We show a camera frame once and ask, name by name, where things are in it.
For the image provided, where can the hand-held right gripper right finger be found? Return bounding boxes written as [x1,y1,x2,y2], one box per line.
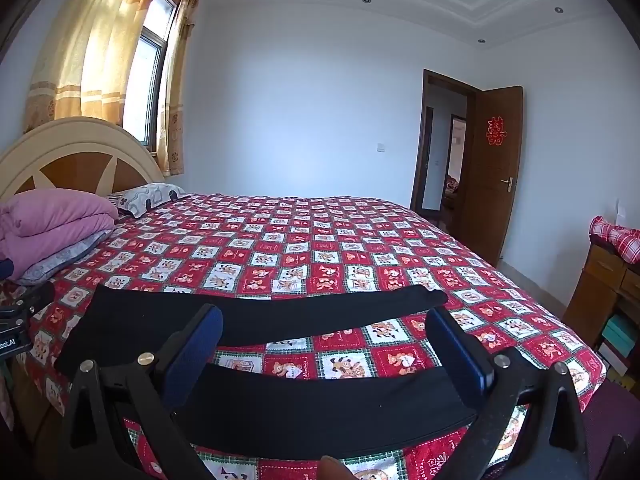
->
[426,306,590,480]

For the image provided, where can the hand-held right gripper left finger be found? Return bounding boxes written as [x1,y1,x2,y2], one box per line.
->
[56,304,224,480]

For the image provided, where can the black pants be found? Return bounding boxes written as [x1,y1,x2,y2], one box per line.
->
[54,284,481,461]

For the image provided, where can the grey patterned pillow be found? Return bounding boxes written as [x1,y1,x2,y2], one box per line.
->
[15,229,115,287]

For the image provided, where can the pink folded quilt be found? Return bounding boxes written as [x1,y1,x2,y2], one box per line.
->
[0,192,120,281]

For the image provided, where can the brown wooden door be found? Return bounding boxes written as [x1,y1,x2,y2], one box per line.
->
[460,86,524,267]

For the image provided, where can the wooden cabinet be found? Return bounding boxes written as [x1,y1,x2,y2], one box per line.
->
[562,242,640,391]

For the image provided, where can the white box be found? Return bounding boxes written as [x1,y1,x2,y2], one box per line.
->
[597,342,628,377]

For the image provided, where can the red printed checkered blanket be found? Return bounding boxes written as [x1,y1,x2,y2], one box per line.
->
[10,192,608,480]

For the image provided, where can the teal box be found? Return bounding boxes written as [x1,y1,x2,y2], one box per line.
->
[601,314,637,358]

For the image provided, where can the white patterned pillow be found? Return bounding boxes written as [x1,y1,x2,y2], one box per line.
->
[102,182,186,219]

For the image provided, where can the red plaid cloth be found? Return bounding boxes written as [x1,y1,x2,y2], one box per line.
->
[588,215,640,272]

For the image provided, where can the cream and wood headboard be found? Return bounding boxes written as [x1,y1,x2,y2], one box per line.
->
[0,116,166,203]

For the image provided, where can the red paper door decoration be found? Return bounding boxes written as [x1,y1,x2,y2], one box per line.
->
[484,116,505,147]

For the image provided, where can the narrow yellow curtain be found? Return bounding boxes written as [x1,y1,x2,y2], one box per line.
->
[156,0,203,177]

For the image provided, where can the window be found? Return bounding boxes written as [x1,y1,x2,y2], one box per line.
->
[122,0,181,153]

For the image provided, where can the wide yellow curtain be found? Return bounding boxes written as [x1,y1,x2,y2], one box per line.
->
[22,0,173,133]

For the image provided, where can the dark wooden door frame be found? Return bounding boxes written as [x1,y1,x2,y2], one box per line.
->
[409,69,483,226]

